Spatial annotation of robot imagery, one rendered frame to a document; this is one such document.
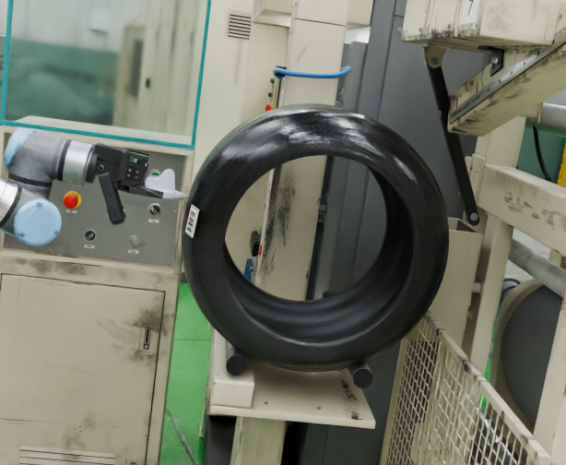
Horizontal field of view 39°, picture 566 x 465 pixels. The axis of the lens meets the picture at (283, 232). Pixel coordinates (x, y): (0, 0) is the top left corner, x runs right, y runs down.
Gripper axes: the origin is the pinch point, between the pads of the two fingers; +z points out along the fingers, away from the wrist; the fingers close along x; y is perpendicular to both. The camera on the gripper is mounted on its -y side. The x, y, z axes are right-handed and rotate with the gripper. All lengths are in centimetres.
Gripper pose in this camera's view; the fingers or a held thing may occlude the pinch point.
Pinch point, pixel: (180, 197)
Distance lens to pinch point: 175.6
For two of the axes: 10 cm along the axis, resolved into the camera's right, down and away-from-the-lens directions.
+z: 9.6, 2.3, 1.3
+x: -0.8, -2.1, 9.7
